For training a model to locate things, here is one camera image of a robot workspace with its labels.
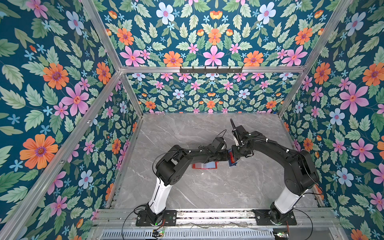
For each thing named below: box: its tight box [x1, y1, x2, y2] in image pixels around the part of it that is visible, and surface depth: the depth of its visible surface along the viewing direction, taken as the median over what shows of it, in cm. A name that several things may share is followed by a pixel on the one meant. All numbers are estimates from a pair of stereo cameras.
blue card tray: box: [228, 148, 238, 167], surface depth 93 cm
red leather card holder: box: [192, 161, 218, 170], surface depth 92 cm
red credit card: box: [229, 152, 236, 164], surface depth 92 cm
